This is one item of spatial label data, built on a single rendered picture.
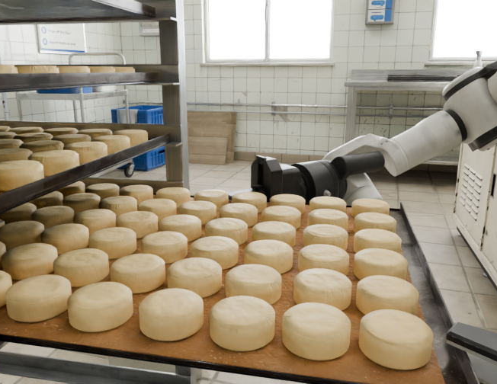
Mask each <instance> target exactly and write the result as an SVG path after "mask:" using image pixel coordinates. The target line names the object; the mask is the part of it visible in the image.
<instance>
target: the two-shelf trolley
mask: <svg viewBox="0 0 497 384"><path fill-rule="evenodd" d="M106 55H118V56H120V57H121V58H122V62H123V64H125V58H124V56H123V55H122V54H121V53H71V54H70V56H69V65H71V64H72V57H73V56H106ZM123 95H125V105H126V116H127V123H130V121H129V109H128V97H127V95H128V90H127V86H126V85H124V90H115V91H105V92H92V93H87V94H83V93H82V88H79V93H78V94H38V93H36V92H27V93H20V92H19V91H16V93H15V97H16V100H17V104H18V115H19V121H23V117H22V111H21V100H69V101H72V103H73V111H74V120H75V122H77V113H76V105H75V101H80V110H81V118H82V123H85V113H84V104H83V101H84V100H90V99H97V98H109V97H116V96H123ZM125 164H128V165H127V167H126V168H125V170H124V174H125V176H126V177H129V178H130V177H132V176H133V168H134V165H133V164H134V162H133V159H131V160H128V161H126V162H123V163H121V164H119V165H115V166H114V167H112V168H109V169H106V170H104V171H101V172H99V173H97V174H94V175H92V176H90V177H98V176H100V175H103V174H105V173H107V172H109V171H112V170H114V169H115V168H119V167H120V166H122V165H125Z"/></svg>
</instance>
